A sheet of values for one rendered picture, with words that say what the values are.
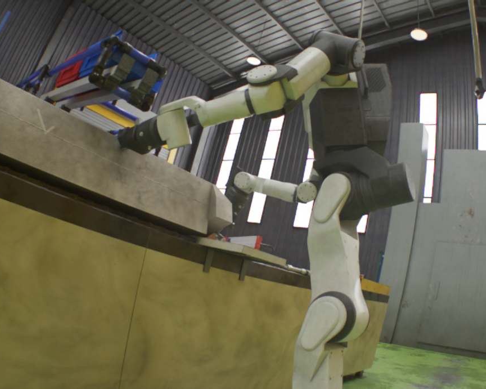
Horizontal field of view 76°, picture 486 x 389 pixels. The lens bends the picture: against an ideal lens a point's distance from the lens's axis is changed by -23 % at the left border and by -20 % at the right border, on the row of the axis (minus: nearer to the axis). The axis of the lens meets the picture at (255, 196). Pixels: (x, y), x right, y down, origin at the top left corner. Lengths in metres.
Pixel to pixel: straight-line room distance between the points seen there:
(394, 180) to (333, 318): 0.39
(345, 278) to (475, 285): 5.60
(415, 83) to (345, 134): 11.60
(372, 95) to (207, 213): 0.73
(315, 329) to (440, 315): 5.66
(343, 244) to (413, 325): 5.74
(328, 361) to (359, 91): 0.78
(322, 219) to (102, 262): 0.66
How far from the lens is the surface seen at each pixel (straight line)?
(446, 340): 6.56
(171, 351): 1.43
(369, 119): 1.14
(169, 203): 1.31
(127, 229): 1.21
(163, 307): 1.35
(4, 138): 1.06
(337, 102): 1.14
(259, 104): 0.94
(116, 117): 13.02
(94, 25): 13.49
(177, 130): 0.99
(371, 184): 1.04
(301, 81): 0.97
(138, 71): 1.23
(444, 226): 6.82
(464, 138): 11.29
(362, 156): 1.07
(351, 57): 1.08
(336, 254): 1.03
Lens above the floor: 0.69
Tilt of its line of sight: 12 degrees up
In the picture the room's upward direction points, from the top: 13 degrees clockwise
